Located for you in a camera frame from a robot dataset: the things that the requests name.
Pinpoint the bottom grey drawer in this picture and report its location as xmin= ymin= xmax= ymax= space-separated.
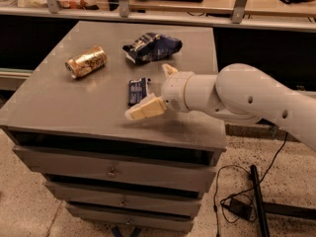
xmin=66 ymin=203 xmax=194 ymax=232

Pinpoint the grey drawer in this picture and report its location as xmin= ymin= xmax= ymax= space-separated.
xmin=45 ymin=181 xmax=201 ymax=218
xmin=13 ymin=145 xmax=214 ymax=193
xmin=66 ymin=203 xmax=194 ymax=232

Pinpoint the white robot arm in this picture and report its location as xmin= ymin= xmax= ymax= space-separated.
xmin=125 ymin=63 xmax=316 ymax=150

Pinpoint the gold drink can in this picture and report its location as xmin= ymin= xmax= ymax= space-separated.
xmin=65 ymin=45 xmax=107 ymax=79

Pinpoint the blue chip bag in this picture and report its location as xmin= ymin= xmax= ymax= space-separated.
xmin=122 ymin=33 xmax=183 ymax=64

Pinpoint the black floor bar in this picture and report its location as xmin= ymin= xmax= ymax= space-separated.
xmin=250 ymin=165 xmax=270 ymax=237

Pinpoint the blue rxbar blueberry wrapper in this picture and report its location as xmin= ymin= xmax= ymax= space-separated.
xmin=128 ymin=77 xmax=151 ymax=106

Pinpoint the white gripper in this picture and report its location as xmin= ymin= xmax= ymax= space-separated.
xmin=124 ymin=63 xmax=194 ymax=120

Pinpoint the black power adapter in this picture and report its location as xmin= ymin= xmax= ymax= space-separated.
xmin=229 ymin=198 xmax=252 ymax=220

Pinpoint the metal railing frame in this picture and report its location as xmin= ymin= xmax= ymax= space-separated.
xmin=0 ymin=0 xmax=316 ymax=33

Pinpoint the top grey drawer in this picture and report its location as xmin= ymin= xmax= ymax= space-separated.
xmin=13 ymin=145 xmax=214 ymax=193

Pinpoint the black cable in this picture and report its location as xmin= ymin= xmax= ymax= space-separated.
xmin=212 ymin=131 xmax=290 ymax=237

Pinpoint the grey drawer cabinet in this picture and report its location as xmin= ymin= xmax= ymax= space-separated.
xmin=0 ymin=20 xmax=228 ymax=233

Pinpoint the middle grey drawer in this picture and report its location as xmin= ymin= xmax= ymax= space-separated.
xmin=45 ymin=181 xmax=201 ymax=218

